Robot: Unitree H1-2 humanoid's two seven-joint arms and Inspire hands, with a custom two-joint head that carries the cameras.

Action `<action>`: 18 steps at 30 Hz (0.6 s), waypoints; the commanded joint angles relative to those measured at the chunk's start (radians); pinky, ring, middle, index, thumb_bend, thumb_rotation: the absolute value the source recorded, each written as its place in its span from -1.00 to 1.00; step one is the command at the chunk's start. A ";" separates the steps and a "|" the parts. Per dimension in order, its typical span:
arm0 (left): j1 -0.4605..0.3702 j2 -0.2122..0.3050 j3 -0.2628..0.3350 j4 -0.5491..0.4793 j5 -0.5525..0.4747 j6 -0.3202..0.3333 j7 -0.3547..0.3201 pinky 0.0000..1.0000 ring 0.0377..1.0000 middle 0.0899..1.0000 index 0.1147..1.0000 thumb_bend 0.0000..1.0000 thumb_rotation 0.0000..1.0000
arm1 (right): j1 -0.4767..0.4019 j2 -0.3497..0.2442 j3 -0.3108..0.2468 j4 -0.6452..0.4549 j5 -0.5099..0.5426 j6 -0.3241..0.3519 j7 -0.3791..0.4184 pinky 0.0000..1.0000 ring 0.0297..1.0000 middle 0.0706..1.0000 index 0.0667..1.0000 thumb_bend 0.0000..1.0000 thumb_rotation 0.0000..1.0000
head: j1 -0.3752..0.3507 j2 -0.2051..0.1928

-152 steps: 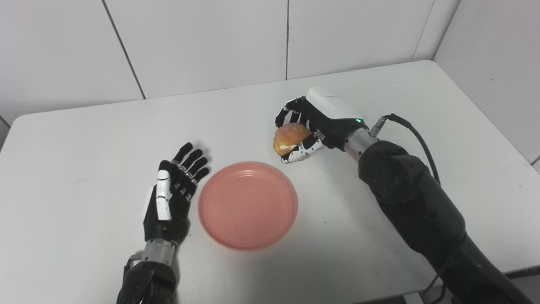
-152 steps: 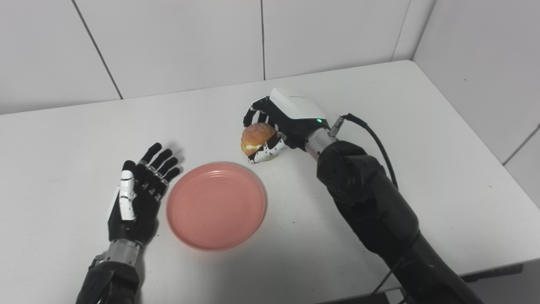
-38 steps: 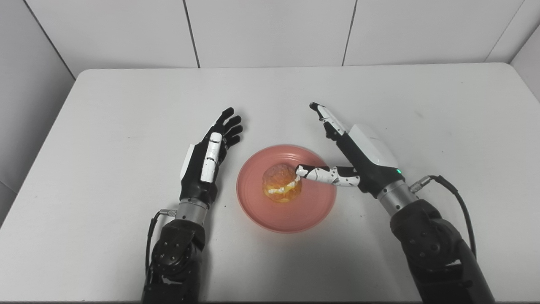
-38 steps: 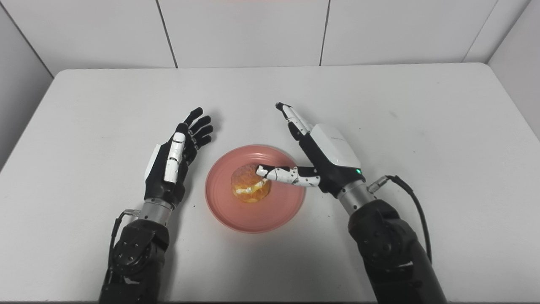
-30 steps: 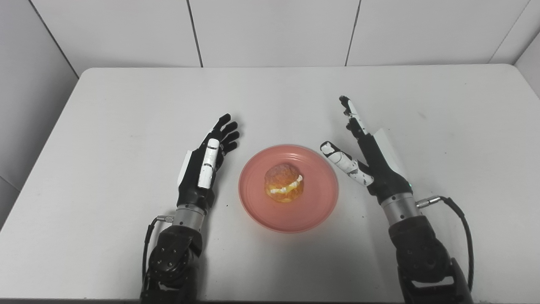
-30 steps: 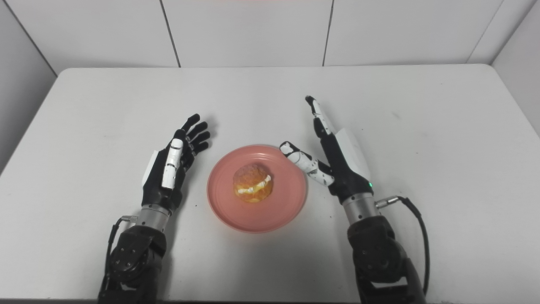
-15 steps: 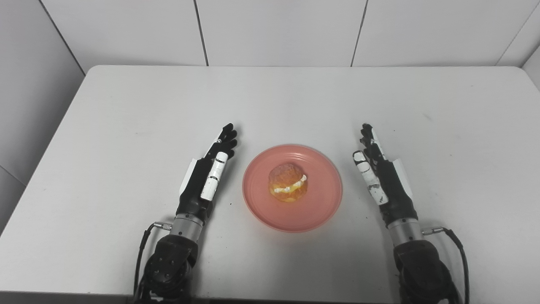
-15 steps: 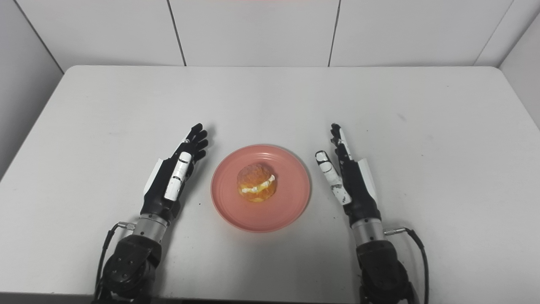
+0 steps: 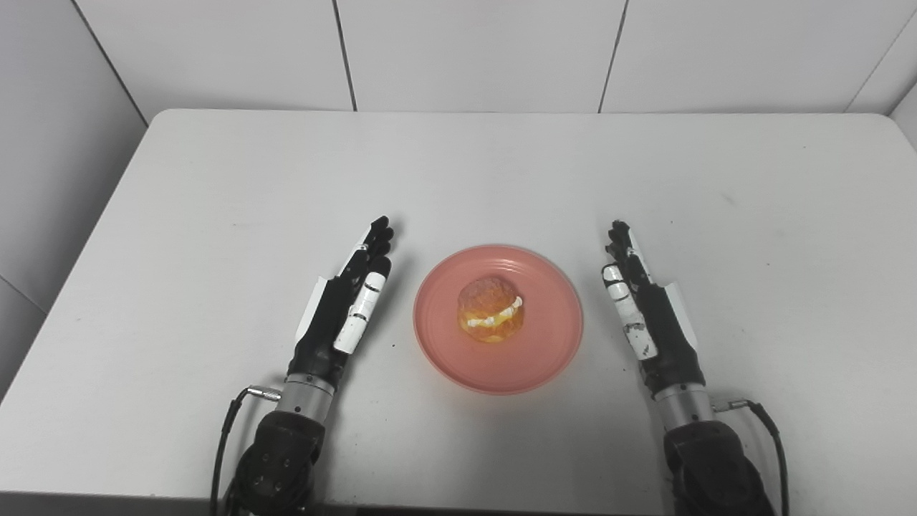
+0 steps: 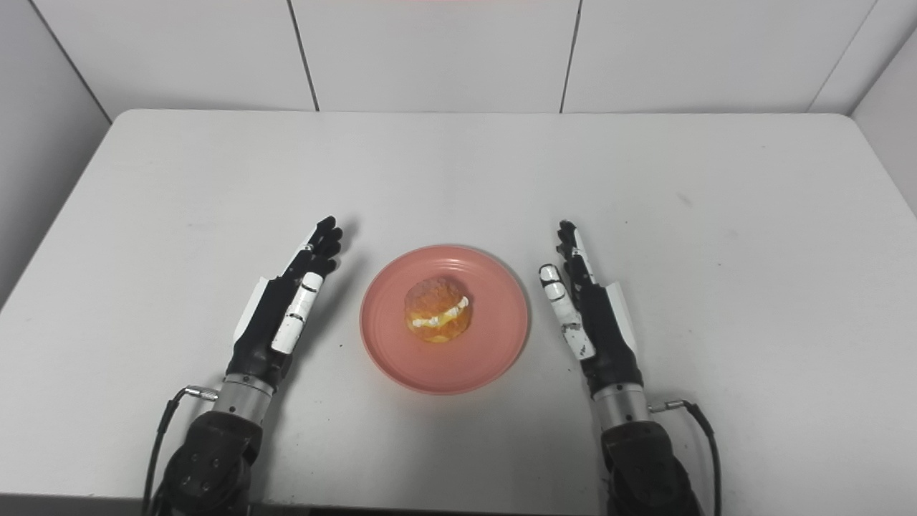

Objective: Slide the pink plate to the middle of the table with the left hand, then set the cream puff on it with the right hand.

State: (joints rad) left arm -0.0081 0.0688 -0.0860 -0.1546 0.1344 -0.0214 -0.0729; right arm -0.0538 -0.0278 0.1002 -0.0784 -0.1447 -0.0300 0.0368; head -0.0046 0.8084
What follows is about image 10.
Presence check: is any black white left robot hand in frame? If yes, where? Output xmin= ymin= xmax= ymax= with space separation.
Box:
xmin=226 ymin=216 xmax=344 ymax=391

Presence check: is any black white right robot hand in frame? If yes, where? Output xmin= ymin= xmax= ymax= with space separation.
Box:
xmin=538 ymin=220 xmax=643 ymax=397

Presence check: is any pink round plate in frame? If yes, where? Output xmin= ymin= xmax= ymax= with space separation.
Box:
xmin=359 ymin=245 xmax=531 ymax=396

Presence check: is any cream puff pastry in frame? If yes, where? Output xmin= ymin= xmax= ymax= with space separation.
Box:
xmin=404 ymin=277 xmax=472 ymax=343

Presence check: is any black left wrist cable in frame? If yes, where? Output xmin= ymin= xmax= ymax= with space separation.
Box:
xmin=141 ymin=386 xmax=219 ymax=513

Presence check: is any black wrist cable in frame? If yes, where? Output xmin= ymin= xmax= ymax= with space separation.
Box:
xmin=141 ymin=386 xmax=219 ymax=513
xmin=648 ymin=399 xmax=723 ymax=516

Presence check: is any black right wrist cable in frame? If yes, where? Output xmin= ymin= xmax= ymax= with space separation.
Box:
xmin=648 ymin=399 xmax=723 ymax=516

